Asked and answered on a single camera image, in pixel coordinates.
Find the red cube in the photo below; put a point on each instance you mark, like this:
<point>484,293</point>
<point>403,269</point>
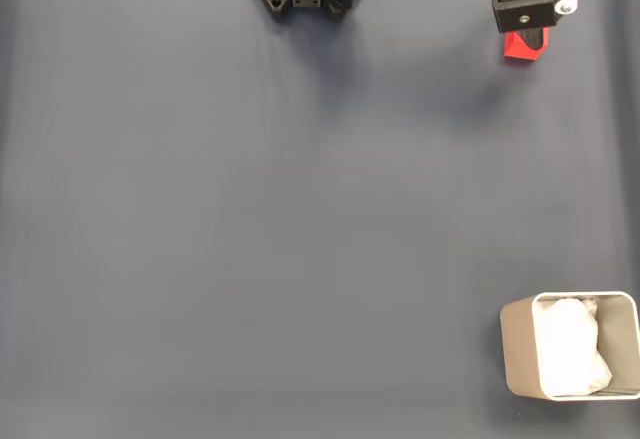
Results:
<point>512,51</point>

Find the beige open box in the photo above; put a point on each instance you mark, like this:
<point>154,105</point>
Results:
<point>517,349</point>

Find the white crumpled paper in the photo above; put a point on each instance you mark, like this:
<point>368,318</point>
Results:
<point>567,349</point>

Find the dark blue table mat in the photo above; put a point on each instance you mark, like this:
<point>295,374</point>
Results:
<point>200,234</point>

